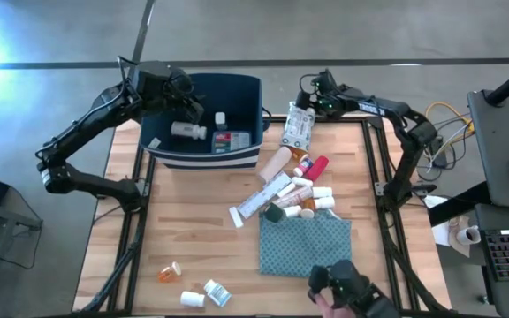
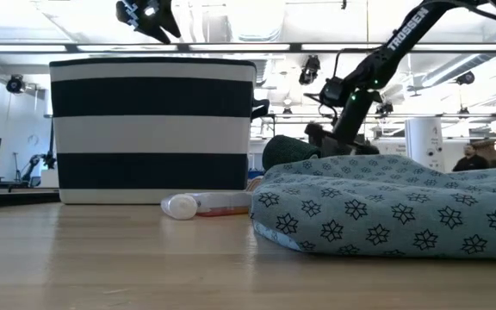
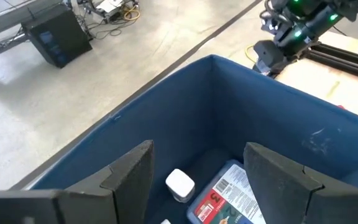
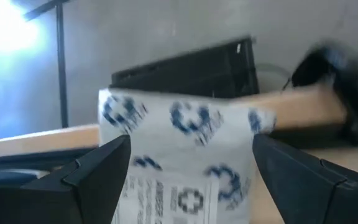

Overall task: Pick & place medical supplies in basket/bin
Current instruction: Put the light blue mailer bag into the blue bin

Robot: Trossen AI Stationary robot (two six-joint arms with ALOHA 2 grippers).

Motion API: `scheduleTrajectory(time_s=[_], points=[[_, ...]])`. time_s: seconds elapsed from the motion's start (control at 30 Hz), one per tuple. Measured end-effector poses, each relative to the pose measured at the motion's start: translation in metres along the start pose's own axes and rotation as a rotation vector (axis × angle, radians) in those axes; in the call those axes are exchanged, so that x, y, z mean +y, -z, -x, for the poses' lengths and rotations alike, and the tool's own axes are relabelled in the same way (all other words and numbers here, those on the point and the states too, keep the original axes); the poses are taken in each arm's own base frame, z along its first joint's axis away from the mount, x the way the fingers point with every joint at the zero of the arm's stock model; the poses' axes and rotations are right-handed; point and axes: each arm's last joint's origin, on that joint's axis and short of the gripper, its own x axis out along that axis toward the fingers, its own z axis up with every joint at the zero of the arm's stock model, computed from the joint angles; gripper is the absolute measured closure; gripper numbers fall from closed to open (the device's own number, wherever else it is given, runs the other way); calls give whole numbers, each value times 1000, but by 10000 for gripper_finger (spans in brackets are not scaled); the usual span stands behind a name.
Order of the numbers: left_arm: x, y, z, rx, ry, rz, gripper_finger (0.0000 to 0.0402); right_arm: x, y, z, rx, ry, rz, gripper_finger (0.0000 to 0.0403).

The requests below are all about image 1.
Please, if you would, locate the red bandage roll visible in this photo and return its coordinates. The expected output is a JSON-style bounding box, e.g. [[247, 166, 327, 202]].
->
[[303, 155, 330, 182]]

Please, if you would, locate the blue snowflake patterned cloth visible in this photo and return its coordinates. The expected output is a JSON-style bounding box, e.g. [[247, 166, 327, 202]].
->
[[258, 210, 353, 278]]

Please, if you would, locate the white bottle blue label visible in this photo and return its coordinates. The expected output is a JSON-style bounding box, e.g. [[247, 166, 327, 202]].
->
[[202, 278, 232, 308]]

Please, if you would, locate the black metal table frame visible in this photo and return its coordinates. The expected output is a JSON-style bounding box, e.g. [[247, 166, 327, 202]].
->
[[77, 113, 457, 318]]

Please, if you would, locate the person's hand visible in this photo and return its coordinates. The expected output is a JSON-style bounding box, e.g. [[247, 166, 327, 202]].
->
[[315, 293, 348, 318]]

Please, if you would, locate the pinkish clear tube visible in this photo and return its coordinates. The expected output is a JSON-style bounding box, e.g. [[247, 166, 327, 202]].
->
[[272, 185, 314, 209]]

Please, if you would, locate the white paper napkin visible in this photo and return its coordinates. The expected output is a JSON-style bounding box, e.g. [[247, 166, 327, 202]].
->
[[430, 215, 472, 258]]

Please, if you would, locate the white tube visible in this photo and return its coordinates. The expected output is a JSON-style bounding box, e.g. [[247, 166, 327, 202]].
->
[[276, 181, 298, 199]]

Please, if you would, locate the orange bottle white cap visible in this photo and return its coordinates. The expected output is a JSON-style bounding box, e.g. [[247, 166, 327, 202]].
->
[[300, 196, 337, 212]]

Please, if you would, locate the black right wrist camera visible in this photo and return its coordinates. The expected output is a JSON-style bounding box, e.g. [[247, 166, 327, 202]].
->
[[295, 89, 312, 111]]

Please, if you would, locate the grey desk top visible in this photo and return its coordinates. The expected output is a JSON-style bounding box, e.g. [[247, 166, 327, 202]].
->
[[466, 89, 509, 209]]

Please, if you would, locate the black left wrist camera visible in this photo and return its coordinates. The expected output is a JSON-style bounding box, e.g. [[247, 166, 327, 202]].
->
[[184, 99, 206, 125]]

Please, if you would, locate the small red-labelled white-capped bottle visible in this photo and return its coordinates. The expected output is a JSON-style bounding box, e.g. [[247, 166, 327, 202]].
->
[[292, 156, 315, 178]]

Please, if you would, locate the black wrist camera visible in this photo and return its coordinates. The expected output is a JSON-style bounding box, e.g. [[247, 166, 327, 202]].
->
[[184, 99, 206, 125], [295, 89, 312, 111]]

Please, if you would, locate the plain white pill bottle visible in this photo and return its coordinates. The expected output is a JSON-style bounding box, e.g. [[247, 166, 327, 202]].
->
[[179, 291, 206, 308]]

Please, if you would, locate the dark green white-capped bottle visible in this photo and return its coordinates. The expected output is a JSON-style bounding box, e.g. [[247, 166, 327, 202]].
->
[[263, 202, 303, 223]]

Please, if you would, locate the orange vial white cap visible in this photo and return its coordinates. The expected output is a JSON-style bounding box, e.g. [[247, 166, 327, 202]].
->
[[156, 261, 183, 284]]

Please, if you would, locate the navy white striped fabric basket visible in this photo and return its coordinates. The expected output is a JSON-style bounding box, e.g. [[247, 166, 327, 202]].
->
[[139, 72, 271, 171]]

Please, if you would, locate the yellow cable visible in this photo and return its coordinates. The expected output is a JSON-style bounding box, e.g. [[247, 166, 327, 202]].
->
[[424, 101, 475, 136]]

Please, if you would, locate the black power adapter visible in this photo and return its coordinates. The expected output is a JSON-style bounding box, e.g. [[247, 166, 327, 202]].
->
[[430, 136, 448, 170]]

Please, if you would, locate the white mug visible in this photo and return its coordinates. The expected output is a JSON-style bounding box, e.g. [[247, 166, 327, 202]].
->
[[455, 224, 482, 246]]

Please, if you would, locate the white printed gauze package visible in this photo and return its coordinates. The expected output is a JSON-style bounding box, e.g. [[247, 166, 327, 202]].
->
[[279, 100, 316, 154]]

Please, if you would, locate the beige bandage roll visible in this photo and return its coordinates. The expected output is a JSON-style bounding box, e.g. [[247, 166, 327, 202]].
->
[[257, 146, 293, 184]]

